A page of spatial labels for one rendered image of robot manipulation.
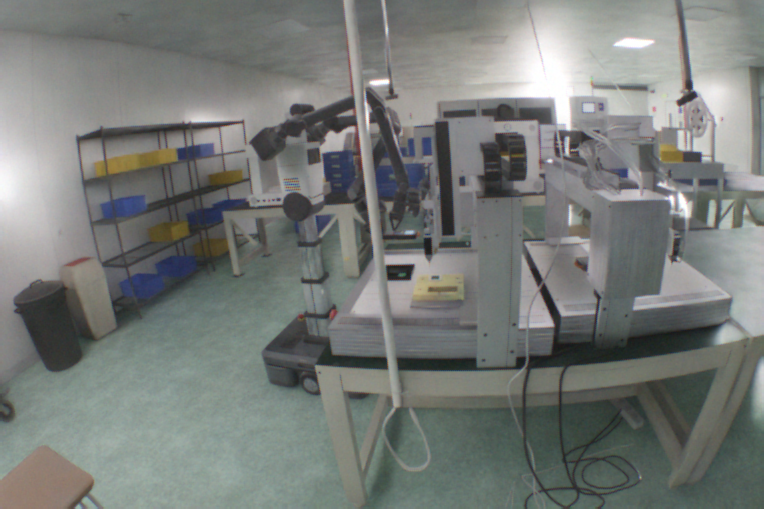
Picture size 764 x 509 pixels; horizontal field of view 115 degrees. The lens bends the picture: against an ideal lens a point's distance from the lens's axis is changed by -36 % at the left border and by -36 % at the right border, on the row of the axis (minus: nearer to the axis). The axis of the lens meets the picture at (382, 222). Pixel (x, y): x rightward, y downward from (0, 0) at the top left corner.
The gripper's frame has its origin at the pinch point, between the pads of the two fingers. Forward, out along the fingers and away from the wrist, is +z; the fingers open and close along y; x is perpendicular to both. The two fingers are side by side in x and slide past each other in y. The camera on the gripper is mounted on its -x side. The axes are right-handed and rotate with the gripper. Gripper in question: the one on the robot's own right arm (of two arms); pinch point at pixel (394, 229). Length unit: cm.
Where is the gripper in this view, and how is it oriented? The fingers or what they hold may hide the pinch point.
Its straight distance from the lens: 187.9
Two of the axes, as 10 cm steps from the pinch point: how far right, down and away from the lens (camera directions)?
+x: -9.6, -2.2, 1.5
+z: -1.7, 9.4, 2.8
